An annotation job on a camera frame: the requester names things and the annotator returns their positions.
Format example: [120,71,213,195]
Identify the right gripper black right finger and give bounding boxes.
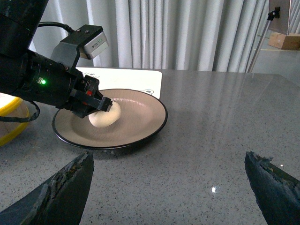
[245,151,300,225]

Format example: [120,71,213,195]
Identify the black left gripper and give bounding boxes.
[57,75,113,118]

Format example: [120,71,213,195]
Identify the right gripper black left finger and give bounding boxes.
[0,152,94,225]

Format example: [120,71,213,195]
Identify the white steamed bun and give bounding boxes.
[89,101,121,128]

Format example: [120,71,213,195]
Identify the brown plate with black rim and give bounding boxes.
[52,89,168,150]

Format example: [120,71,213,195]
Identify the white bear print tray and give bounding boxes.
[77,67,162,99]

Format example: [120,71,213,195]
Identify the yellow rimmed bamboo steamer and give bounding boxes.
[0,93,29,146]

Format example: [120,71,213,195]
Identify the grey pleated curtain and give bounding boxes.
[42,0,268,72]

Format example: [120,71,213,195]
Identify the brown cardboard box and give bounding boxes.
[268,32,300,50]

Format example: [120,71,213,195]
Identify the grey reflector panel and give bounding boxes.
[269,0,292,35]

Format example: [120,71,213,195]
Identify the metal light stand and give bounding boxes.
[247,7,281,73]

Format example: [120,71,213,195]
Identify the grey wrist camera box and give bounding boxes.
[51,24,108,71]

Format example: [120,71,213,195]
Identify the black camera cable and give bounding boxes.
[0,22,75,123]

